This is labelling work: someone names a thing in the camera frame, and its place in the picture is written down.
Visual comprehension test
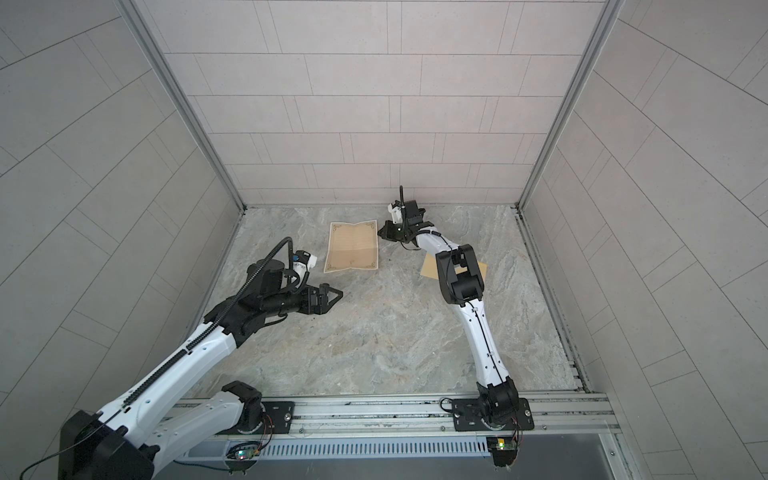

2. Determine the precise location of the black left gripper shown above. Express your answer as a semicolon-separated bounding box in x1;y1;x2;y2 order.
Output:
261;281;344;319

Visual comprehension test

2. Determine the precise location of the tan kraft envelope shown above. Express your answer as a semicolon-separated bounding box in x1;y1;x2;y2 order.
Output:
420;253;487;280

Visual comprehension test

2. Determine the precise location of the beige lined letter paper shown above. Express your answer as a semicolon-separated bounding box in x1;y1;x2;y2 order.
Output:
324;220;379;273

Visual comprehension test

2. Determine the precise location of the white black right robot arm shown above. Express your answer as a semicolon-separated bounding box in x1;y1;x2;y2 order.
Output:
378;199;520;428

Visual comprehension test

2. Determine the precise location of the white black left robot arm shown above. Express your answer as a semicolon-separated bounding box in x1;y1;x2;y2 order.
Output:
58;237;343;479

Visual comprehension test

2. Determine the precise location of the left green circuit board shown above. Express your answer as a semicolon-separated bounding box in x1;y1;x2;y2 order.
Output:
226;441;262;462

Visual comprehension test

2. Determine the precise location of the green circuit board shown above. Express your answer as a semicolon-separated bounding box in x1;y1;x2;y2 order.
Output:
486;437;519;468
226;441;262;462

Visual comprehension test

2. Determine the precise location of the right green circuit board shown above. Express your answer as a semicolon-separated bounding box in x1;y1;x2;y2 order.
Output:
486;437;519;468

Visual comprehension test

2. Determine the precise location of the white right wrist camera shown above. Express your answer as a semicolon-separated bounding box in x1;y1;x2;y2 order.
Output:
388;202;403;224

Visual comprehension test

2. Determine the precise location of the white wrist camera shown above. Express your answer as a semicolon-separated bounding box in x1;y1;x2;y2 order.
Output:
291;250;318;274
388;202;403;224

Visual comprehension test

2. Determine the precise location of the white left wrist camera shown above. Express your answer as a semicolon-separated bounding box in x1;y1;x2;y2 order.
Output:
291;250;318;274

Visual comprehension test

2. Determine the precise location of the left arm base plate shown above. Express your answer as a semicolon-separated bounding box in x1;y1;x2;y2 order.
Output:
219;401;295;435

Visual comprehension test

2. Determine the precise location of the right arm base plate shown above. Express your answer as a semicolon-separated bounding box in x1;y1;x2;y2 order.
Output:
440;398;535;432

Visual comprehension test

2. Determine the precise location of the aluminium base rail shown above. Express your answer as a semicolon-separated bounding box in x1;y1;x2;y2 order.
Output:
161;391;620;439

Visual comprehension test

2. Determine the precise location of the right aluminium corner post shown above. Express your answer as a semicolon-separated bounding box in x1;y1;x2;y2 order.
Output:
517;0;624;212

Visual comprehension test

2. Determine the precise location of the aluminium corner post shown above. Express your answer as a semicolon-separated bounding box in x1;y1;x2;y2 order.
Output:
517;0;624;212
115;0;246;213

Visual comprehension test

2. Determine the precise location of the left aluminium corner post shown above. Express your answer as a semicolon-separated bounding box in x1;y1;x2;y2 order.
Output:
115;0;246;213

